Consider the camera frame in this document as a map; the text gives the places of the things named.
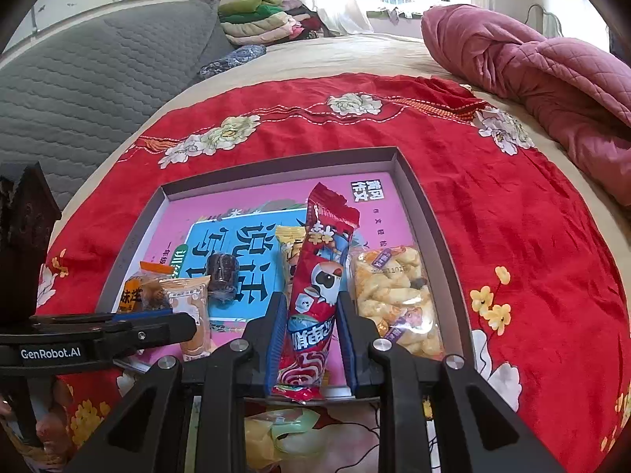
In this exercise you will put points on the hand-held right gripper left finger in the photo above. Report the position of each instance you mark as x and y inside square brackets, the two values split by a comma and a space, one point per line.
[276, 345]

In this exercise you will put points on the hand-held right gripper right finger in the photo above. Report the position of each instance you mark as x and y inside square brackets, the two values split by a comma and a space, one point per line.
[347, 350]

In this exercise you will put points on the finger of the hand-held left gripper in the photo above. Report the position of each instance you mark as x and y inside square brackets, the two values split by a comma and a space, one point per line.
[74, 319]
[148, 335]

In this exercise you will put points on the beige cake packet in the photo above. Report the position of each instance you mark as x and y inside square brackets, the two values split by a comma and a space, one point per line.
[190, 300]

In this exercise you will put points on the red cartoon snack packet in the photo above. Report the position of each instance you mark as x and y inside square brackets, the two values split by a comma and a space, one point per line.
[315, 281]

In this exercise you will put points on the clear green yellow packet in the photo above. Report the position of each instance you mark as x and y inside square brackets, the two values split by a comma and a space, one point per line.
[276, 433]

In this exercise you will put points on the dark brown snack packet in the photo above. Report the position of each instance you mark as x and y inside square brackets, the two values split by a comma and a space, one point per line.
[223, 273]

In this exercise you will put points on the yellow cartoon snack packet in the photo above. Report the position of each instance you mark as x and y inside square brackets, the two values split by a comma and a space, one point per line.
[288, 256]

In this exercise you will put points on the grey cardboard box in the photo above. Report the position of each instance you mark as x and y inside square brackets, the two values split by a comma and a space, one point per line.
[276, 167]

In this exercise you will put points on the person's left hand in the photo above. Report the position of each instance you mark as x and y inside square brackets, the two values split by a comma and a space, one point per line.
[56, 404]

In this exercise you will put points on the orange candy packet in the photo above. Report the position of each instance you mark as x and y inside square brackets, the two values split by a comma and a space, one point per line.
[143, 290]

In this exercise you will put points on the clear yellow puffs packet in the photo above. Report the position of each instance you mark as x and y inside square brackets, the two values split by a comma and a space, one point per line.
[394, 295]

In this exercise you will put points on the red floral blanket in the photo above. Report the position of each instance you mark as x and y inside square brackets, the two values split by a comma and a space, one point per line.
[493, 207]

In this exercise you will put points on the grey quilted headboard cover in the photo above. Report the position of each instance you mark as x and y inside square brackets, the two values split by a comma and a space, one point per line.
[98, 83]

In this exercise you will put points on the blue patterned cloth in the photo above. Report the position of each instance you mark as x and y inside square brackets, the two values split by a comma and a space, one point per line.
[231, 59]

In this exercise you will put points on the beige bed sheet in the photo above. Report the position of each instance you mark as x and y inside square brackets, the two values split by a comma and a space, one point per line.
[345, 54]

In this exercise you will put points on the stack of folded clothes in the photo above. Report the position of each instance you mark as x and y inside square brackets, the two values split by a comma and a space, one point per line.
[261, 19]

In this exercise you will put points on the pink quilt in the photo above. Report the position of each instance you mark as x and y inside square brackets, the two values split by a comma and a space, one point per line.
[542, 79]

